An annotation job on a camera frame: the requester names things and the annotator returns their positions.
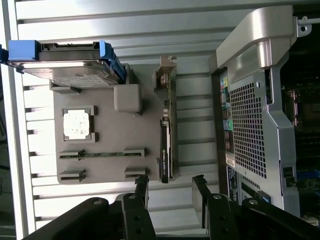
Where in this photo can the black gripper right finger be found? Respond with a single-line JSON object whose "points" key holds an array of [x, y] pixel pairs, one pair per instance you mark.
{"points": [[220, 220]]}

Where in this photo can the hard disk in blue frame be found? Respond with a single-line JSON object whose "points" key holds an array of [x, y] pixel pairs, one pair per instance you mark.
{"points": [[70, 72]]}

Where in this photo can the open grey PC case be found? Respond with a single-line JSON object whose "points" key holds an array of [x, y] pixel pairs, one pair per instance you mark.
{"points": [[250, 125]]}

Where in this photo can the grey plastic parts rack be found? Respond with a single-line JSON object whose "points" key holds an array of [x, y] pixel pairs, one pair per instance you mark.
{"points": [[112, 140]]}

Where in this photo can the green RAM stick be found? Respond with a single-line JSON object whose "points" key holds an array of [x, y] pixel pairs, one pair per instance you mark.
{"points": [[105, 155]]}

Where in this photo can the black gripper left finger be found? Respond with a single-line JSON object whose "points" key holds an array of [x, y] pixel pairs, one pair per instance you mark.
{"points": [[140, 220]]}

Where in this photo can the silver CPU chip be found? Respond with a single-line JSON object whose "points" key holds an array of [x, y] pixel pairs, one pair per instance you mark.
{"points": [[76, 125]]}

